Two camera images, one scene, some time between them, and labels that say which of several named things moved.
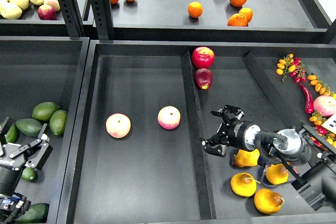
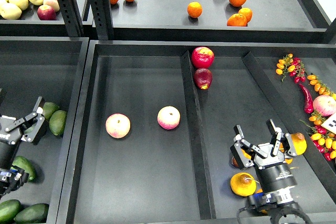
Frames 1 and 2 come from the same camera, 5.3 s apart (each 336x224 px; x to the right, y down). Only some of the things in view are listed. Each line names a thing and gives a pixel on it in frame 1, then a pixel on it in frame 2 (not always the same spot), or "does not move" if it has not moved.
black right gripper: (241, 134) → (273, 175)
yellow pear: (244, 184) does not move
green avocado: (58, 121) does not move
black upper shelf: (197, 6) does not move
